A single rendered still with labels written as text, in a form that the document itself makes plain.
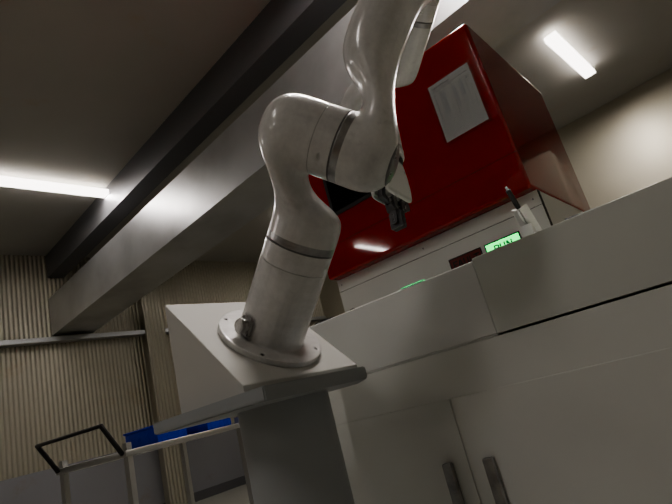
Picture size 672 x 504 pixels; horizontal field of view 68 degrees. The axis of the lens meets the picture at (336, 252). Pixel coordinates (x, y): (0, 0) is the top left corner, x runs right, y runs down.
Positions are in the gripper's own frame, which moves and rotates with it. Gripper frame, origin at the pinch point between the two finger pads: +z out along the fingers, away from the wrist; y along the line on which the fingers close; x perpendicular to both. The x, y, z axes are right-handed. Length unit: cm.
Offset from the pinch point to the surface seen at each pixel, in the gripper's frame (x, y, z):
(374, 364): -13.1, -1.5, 28.7
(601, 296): 33.5, -1.6, 28.9
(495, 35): -2, -143, -171
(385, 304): -6.2, 0.8, 17.8
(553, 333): 24.4, -2.3, 32.3
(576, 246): 32.9, 0.2, 20.3
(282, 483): -12, 28, 50
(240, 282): -612, -433, -305
